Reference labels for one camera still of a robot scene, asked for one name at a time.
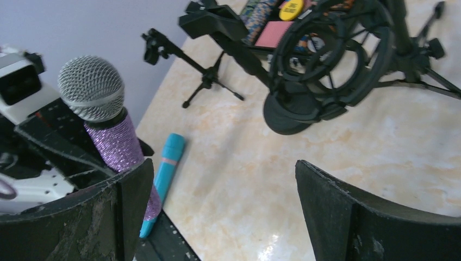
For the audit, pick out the black poker chip case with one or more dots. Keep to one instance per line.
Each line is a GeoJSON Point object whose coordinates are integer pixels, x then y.
{"type": "Point", "coordinates": [267, 21]}

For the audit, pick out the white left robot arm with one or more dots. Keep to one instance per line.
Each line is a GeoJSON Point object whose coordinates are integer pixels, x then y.
{"type": "Point", "coordinates": [20, 194]}

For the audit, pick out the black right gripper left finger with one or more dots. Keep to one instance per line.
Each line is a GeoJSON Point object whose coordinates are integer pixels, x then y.
{"type": "Point", "coordinates": [101, 222]}

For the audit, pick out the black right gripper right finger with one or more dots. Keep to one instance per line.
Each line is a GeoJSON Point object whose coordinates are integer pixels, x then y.
{"type": "Point", "coordinates": [347, 223]}

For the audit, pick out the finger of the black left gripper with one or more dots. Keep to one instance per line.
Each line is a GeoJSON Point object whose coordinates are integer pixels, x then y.
{"type": "Point", "coordinates": [59, 135]}

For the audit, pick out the shock mount tripod stand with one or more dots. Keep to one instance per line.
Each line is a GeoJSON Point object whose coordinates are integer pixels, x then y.
{"type": "Point", "coordinates": [327, 61]}

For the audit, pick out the teal microphone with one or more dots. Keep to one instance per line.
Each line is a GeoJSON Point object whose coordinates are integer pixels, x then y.
{"type": "Point", "coordinates": [170, 157]}

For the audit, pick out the pink playing card deck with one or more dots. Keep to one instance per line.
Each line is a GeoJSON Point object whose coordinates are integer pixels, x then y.
{"type": "Point", "coordinates": [272, 34]}

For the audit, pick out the purple glitter microphone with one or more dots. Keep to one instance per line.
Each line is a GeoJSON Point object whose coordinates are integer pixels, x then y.
{"type": "Point", "coordinates": [94, 90]}

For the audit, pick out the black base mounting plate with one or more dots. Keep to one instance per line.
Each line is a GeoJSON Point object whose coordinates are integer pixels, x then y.
{"type": "Point", "coordinates": [165, 243]}

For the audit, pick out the yellow big blind button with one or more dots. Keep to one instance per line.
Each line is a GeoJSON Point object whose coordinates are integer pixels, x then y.
{"type": "Point", "coordinates": [291, 9]}

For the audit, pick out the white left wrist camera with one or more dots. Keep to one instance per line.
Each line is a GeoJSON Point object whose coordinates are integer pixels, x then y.
{"type": "Point", "coordinates": [22, 91]}

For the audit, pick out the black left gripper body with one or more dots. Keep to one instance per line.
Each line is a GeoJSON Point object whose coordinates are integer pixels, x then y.
{"type": "Point", "coordinates": [18, 160]}

